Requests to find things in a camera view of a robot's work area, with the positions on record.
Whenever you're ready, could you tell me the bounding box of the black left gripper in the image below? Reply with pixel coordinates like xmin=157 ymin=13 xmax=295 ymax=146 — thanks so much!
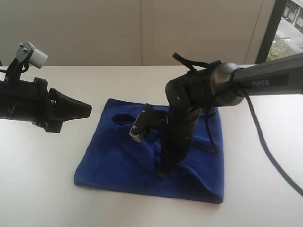
xmin=32 ymin=77 xmax=92 ymax=133

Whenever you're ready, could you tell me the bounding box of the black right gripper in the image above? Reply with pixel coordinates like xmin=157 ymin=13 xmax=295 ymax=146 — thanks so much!
xmin=158 ymin=105 xmax=201 ymax=178

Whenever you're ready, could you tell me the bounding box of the blue microfibre cloth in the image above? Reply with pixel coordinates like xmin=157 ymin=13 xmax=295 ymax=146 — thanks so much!
xmin=73 ymin=98 xmax=224 ymax=204

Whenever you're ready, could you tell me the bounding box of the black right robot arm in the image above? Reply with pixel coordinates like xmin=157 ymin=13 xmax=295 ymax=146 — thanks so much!
xmin=158 ymin=53 xmax=303 ymax=176

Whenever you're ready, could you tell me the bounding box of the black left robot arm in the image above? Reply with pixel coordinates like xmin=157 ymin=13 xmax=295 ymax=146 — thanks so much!
xmin=0 ymin=78 xmax=92 ymax=133

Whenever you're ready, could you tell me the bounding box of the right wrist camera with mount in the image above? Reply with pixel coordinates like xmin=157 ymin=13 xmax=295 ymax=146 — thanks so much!
xmin=129 ymin=104 xmax=169 ymax=143

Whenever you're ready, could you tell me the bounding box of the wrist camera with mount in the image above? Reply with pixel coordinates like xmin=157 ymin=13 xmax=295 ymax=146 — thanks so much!
xmin=129 ymin=104 xmax=169 ymax=143
xmin=4 ymin=42 xmax=48 ymax=85

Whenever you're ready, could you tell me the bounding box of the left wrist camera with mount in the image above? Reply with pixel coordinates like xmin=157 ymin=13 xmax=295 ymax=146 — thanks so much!
xmin=4 ymin=42 xmax=48 ymax=85

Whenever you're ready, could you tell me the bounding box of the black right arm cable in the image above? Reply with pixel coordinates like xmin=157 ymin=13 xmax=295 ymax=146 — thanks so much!
xmin=172 ymin=52 xmax=303 ymax=198

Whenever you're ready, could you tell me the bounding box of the dark window frame post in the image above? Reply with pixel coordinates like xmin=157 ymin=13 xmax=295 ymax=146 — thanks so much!
xmin=255 ymin=0 xmax=287 ymax=64

